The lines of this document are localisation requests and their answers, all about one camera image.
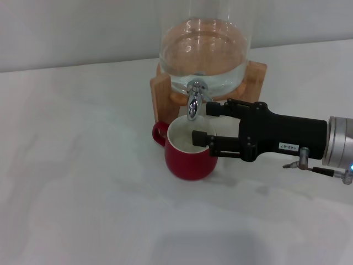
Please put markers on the glass water dispenser jar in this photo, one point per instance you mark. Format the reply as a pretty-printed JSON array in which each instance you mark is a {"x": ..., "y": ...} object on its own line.
[{"x": 205, "y": 36}]

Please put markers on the chrome faucet with lever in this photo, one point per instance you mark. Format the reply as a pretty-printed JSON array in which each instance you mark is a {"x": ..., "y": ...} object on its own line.
[{"x": 193, "y": 107}]

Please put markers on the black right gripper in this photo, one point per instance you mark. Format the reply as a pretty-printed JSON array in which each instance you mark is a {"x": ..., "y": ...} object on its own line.
[{"x": 284, "y": 132}]

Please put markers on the wooden dispenser stand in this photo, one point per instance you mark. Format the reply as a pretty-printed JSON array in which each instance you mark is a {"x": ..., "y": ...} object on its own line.
[{"x": 161, "y": 96}]

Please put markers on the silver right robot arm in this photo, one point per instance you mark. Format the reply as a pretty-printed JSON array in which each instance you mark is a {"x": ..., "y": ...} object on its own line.
[{"x": 340, "y": 143}]

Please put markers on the red ceramic cup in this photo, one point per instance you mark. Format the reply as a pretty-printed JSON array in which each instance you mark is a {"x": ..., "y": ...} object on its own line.
[{"x": 190, "y": 165}]

